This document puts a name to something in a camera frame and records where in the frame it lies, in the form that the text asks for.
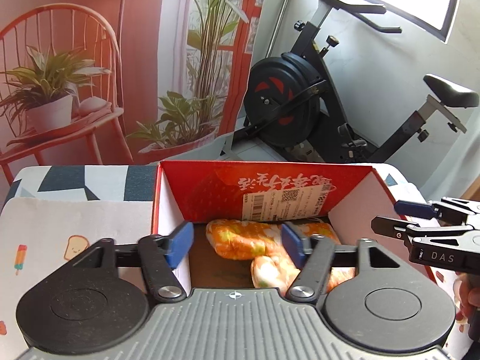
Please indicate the metal pole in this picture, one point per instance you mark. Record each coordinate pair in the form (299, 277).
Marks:
(282, 11)

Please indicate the red strawberry cardboard box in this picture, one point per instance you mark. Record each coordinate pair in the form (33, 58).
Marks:
(202, 191)

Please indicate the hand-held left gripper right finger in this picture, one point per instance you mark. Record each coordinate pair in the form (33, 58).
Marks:
(291, 243)

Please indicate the person's right hand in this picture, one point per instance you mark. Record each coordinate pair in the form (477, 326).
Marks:
(467, 296)

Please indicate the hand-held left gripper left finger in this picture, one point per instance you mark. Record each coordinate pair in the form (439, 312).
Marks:
(182, 245)

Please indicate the orange floral soft packet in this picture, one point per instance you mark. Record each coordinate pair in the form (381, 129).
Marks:
(240, 240)
(273, 273)
(318, 232)

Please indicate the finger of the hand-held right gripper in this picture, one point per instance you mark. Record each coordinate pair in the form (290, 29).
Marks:
(390, 227)
(412, 208)

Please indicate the white printed mat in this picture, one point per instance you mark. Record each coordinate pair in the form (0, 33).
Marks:
(56, 225)

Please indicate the navy geometric patterned cover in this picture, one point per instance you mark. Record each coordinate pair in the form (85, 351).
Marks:
(63, 183)

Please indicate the wall poster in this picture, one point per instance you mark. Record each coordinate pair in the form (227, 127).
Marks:
(150, 63)

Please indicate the black exercise bike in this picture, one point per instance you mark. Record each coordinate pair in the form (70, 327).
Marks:
(285, 101)

